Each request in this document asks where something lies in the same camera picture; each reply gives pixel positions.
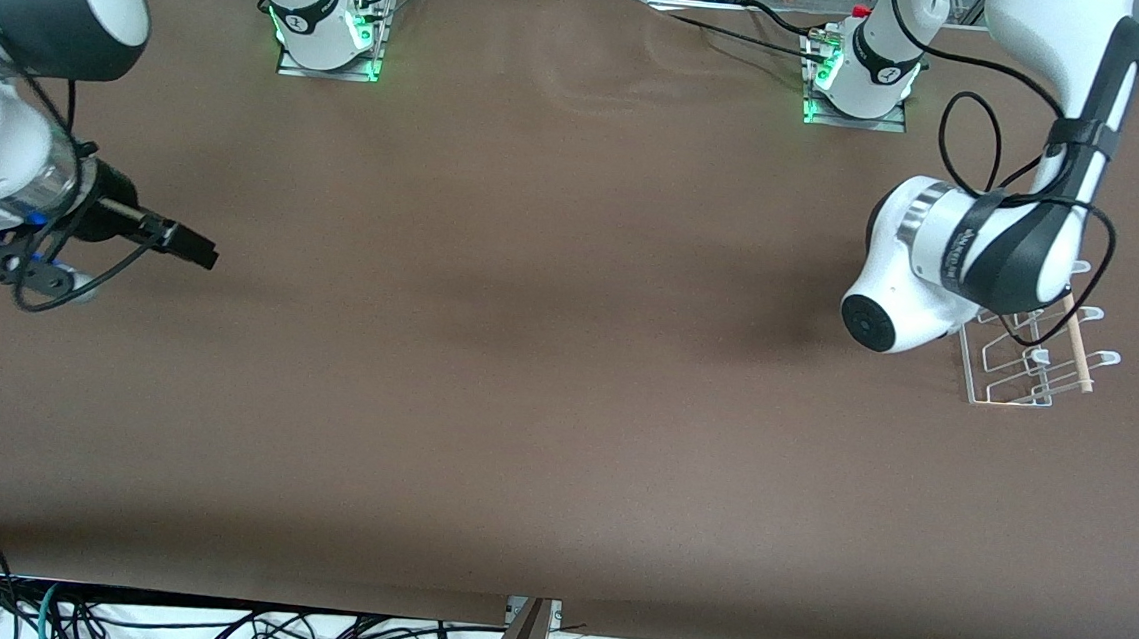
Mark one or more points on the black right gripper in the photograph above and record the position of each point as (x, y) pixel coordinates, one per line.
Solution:
(108, 210)

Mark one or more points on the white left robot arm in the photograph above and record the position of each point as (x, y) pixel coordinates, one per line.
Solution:
(919, 274)

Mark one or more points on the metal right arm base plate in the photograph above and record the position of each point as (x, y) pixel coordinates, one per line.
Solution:
(326, 73)

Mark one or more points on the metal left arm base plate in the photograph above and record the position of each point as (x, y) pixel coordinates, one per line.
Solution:
(884, 124)

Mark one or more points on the wooden rack dowel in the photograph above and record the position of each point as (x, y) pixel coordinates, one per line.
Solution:
(1079, 350)

